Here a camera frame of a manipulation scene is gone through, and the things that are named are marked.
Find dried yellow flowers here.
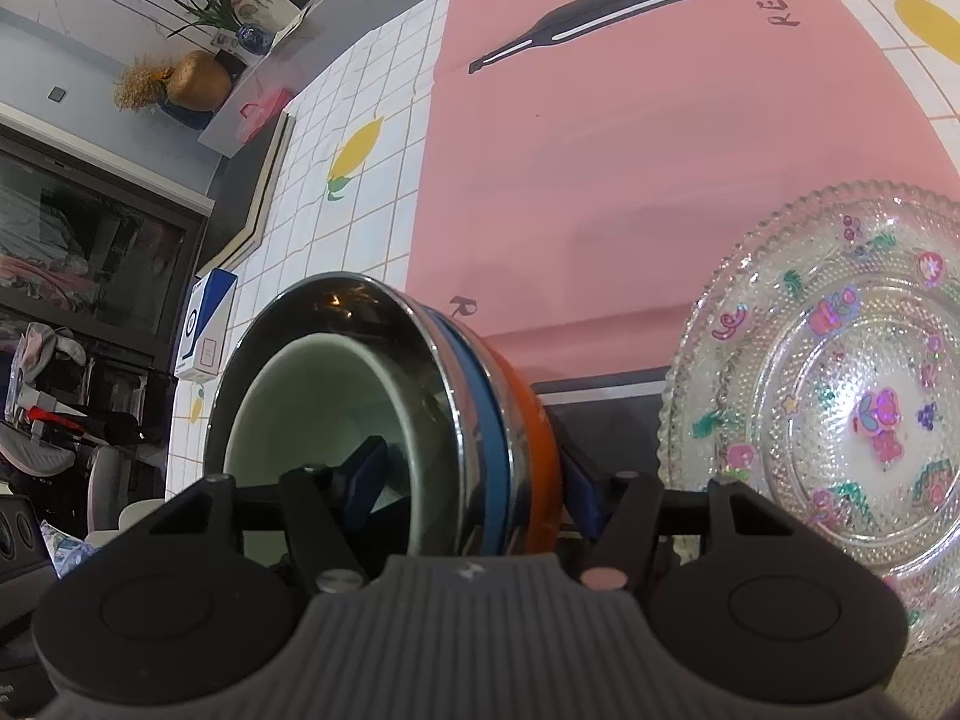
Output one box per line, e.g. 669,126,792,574
114,52,177,112

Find pink plastic basket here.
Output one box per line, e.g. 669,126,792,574
236,88,293,145

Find gold vase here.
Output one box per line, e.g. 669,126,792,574
166,50,233,112

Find orange steel bowl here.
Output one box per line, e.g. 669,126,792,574
420,300,565,560

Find checked lemon print tablecloth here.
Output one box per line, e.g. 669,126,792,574
165,0,960,720

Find blue and white box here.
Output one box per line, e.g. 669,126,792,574
174,268,239,382

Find clear glass plate with stickers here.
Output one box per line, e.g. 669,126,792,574
657,180,960,657

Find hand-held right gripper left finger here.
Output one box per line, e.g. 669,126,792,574
146,439,391,593

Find dark glass door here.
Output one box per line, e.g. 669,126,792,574
0,120,215,368

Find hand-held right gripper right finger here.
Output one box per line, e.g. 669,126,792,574
559,442,807,592

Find grey padded chair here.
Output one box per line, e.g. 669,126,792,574
86,442,170,533

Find white photo frame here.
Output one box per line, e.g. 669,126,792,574
232,0,308,46

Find green ceramic bowl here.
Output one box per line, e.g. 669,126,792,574
223,336,458,567

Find blue steel bowl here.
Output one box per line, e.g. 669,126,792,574
204,274,511,563

